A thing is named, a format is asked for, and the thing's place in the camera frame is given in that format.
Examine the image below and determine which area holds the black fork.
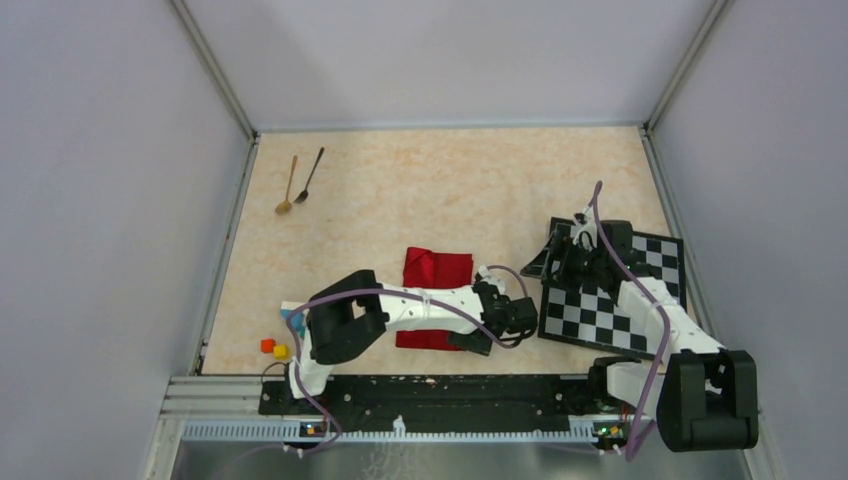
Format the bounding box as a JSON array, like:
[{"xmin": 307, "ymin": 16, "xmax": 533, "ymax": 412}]
[{"xmin": 293, "ymin": 146, "xmax": 325, "ymax": 204}]

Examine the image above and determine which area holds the yellow cube block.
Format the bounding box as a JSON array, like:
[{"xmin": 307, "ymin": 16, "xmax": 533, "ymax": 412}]
[{"xmin": 271, "ymin": 344, "xmax": 290, "ymax": 361}]

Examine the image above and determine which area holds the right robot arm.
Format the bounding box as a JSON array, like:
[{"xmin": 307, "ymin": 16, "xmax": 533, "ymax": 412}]
[{"xmin": 521, "ymin": 216, "xmax": 759, "ymax": 452}]

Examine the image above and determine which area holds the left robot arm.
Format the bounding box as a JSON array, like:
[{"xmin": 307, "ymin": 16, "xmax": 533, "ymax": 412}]
[{"xmin": 282, "ymin": 267, "xmax": 539, "ymax": 414}]

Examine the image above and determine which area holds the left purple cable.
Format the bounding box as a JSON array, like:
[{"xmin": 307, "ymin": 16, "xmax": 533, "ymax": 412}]
[{"xmin": 284, "ymin": 264, "xmax": 531, "ymax": 458}]

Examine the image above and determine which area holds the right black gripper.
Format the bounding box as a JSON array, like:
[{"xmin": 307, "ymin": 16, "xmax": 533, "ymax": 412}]
[{"xmin": 521, "ymin": 231, "xmax": 607, "ymax": 294}]

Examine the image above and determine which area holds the black white checkerboard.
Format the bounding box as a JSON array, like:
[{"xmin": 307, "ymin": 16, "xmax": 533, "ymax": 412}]
[{"xmin": 538, "ymin": 232, "xmax": 687, "ymax": 360}]

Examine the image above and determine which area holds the red cloth napkin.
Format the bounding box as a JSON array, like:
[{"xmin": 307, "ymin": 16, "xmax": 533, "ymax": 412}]
[{"xmin": 395, "ymin": 246, "xmax": 473, "ymax": 352}]

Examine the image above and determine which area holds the aluminium front rail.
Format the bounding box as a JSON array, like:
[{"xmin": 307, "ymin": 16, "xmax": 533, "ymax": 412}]
[{"xmin": 162, "ymin": 374, "xmax": 635, "ymax": 447}]

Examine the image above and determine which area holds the orange round block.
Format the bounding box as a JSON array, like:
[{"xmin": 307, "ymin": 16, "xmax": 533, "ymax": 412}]
[{"xmin": 260, "ymin": 338, "xmax": 276, "ymax": 354}]

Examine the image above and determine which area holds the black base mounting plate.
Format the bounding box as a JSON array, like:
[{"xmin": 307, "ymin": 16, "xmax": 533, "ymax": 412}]
[{"xmin": 258, "ymin": 374, "xmax": 622, "ymax": 433}]

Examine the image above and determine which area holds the gold spoon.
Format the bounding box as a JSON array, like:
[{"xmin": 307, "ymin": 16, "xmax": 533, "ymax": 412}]
[{"xmin": 274, "ymin": 155, "xmax": 298, "ymax": 216}]

